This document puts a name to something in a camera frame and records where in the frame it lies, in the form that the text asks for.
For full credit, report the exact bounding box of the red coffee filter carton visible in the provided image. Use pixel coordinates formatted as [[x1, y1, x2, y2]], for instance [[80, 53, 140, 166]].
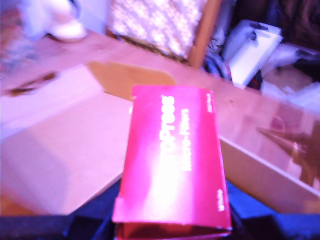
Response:
[[111, 84, 233, 240]]

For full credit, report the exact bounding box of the open cardboard box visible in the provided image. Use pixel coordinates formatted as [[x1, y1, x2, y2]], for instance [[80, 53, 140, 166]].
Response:
[[0, 61, 320, 216]]

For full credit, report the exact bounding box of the white box with black clips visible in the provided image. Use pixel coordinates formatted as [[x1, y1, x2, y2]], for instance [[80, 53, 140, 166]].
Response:
[[221, 19, 284, 90]]

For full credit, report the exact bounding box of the striped coloured fabric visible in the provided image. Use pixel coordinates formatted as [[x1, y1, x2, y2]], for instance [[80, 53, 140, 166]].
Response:
[[203, 53, 233, 81]]

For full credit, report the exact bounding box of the wooden chair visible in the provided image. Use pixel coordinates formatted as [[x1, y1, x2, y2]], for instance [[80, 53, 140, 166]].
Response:
[[106, 0, 224, 69]]

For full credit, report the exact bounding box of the small white round camera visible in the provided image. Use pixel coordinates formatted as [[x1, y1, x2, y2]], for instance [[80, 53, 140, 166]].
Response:
[[21, 0, 88, 43]]

